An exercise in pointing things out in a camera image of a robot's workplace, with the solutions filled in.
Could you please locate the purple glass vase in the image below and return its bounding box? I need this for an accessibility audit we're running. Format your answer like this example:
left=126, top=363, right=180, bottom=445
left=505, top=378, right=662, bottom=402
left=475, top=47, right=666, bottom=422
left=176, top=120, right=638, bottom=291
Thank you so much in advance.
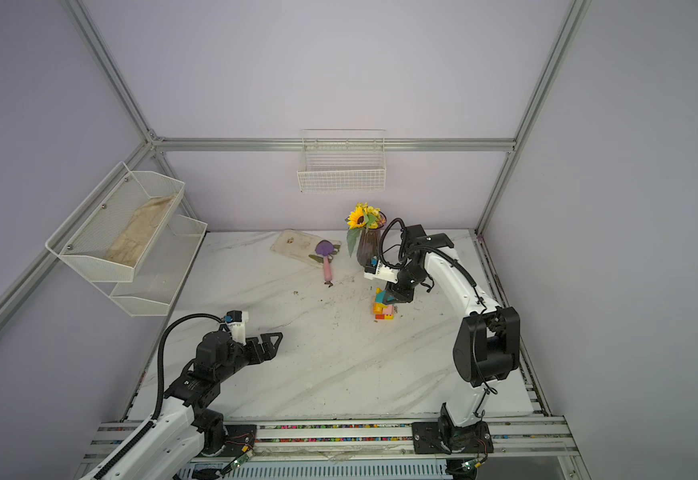
left=356, top=228, right=383, bottom=268

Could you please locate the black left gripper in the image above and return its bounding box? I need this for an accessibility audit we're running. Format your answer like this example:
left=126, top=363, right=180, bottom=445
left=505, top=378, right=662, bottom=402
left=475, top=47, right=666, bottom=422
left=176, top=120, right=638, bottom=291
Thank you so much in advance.
left=216, top=331, right=281, bottom=383

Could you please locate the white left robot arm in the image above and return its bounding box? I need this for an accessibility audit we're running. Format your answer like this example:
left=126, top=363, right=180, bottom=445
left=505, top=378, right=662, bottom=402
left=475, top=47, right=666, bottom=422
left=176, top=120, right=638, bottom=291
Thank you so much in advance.
left=85, top=329, right=283, bottom=479

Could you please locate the yellow sunflower bouquet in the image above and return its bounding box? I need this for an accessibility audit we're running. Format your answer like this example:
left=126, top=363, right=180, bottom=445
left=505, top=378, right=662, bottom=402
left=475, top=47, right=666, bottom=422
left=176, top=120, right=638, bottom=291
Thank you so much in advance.
left=345, top=203, right=387, bottom=255

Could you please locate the white mesh lower shelf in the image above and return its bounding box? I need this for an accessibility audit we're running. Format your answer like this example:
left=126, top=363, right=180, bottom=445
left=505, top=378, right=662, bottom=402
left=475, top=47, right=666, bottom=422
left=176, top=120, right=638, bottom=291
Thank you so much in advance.
left=110, top=214, right=207, bottom=317

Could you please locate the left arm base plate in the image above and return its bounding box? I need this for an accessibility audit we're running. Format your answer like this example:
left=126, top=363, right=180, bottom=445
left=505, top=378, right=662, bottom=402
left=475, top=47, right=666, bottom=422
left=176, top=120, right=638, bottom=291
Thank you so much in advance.
left=200, top=424, right=258, bottom=458

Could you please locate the white mesh shelf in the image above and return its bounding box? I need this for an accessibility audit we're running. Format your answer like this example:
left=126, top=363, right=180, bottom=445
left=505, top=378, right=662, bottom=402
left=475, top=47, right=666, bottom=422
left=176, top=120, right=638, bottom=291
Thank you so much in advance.
left=45, top=163, right=185, bottom=283
left=110, top=214, right=207, bottom=317

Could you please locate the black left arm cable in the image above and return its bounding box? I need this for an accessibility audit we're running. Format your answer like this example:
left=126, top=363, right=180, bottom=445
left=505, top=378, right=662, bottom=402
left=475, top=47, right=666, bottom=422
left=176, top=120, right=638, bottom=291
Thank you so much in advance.
left=150, top=313, right=227, bottom=421

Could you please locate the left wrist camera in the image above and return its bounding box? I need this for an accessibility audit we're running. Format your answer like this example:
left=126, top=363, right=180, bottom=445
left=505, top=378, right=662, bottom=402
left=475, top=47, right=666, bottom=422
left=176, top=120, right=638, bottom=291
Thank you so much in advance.
left=223, top=310, right=249, bottom=346

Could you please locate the white wire wall basket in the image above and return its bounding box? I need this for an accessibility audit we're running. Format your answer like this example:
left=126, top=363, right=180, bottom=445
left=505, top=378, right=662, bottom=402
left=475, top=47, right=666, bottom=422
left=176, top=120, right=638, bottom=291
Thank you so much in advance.
left=297, top=129, right=387, bottom=194

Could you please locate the white mesh upper shelf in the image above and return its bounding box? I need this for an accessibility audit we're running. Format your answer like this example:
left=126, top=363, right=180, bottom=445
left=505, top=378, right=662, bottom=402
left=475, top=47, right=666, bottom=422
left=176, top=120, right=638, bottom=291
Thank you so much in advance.
left=45, top=163, right=185, bottom=283

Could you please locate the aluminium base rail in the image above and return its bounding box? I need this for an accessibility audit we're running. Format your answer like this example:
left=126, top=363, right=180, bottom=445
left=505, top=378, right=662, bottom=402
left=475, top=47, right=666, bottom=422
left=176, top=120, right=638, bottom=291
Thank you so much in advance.
left=75, top=415, right=593, bottom=480

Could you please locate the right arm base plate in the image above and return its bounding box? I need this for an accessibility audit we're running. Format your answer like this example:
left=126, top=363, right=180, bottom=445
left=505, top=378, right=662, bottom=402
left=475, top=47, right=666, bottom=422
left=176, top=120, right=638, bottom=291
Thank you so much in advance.
left=411, top=421, right=494, bottom=455

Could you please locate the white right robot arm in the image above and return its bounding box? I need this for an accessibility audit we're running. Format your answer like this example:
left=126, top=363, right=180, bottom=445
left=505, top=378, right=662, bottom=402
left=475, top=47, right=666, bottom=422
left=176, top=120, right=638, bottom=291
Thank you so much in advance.
left=365, top=218, right=521, bottom=455

